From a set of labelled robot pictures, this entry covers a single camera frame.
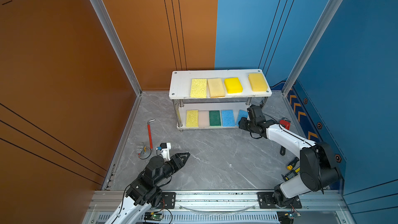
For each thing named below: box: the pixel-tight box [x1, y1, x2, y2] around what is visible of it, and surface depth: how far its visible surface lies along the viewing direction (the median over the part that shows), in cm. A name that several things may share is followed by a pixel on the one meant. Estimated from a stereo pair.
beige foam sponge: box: [198, 110, 210, 129], surface depth 97 cm
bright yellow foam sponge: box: [223, 77, 244, 94], surface depth 75 cm
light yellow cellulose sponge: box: [189, 78, 207, 99], surface depth 74 cm
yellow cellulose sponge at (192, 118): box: [186, 109, 199, 128], surface depth 96 cm
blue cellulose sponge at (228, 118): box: [221, 109, 236, 128], surface depth 97 cm
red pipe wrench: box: [279, 117, 291, 131], surface depth 101 cm
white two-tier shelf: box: [168, 68, 273, 132], surface depth 79 cm
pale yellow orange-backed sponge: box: [207, 77, 225, 98], surface depth 74 cm
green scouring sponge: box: [209, 110, 222, 126], surface depth 96 cm
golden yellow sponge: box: [248, 72, 268, 92], surface depth 77 cm
